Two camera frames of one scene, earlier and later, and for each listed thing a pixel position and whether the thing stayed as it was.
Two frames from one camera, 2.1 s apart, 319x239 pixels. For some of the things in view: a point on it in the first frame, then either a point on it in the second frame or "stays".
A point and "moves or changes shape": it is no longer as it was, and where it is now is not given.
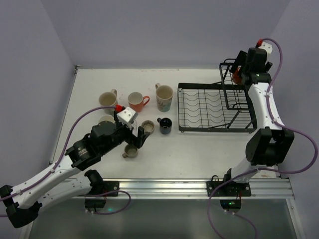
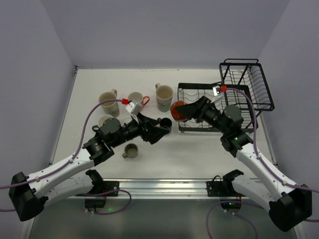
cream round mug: (130, 152) stays
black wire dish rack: (225, 106) stays
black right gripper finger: (239, 60) → (192, 111)
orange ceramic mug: (135, 100) stays
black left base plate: (110, 185) stays
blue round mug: (165, 125) stays
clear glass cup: (135, 125) moves or changes shape
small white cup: (107, 117) stays
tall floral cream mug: (164, 94) stays
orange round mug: (237, 77) → (177, 115)
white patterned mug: (126, 115) → (133, 106)
